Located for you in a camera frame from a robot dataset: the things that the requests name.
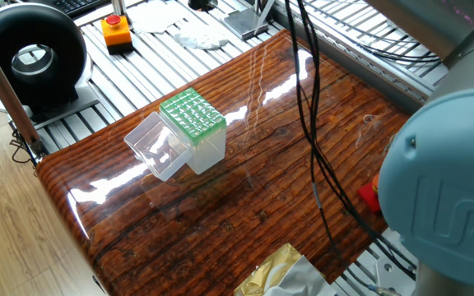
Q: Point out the green pipette tip rack box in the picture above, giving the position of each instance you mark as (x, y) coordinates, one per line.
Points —
(193, 115)

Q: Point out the clear plastic box lid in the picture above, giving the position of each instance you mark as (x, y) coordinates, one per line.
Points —
(156, 148)

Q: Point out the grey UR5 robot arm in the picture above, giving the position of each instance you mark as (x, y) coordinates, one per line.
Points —
(447, 185)

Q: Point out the glossy wood-grain board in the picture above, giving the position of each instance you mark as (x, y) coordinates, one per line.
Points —
(241, 197)

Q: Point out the clear crumpled plastic bag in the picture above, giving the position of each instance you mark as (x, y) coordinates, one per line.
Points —
(200, 39)

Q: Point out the grey rectangular metal plate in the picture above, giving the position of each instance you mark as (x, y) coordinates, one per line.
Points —
(245, 24)

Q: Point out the gold tissue pack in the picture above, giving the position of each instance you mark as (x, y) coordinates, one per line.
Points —
(270, 271)

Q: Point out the red wooden peg toy base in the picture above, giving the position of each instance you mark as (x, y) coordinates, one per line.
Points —
(369, 197)

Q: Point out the white paper sheet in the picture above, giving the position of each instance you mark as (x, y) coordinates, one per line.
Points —
(154, 16)

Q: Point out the yellow emergency stop button box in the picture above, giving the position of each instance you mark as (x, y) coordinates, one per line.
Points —
(117, 35)

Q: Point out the black keyboard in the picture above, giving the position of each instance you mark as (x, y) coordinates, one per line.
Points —
(76, 6)

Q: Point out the brown metal pole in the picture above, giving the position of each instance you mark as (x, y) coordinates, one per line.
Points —
(2, 86)

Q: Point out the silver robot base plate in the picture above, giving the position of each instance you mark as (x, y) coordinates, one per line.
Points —
(393, 275)

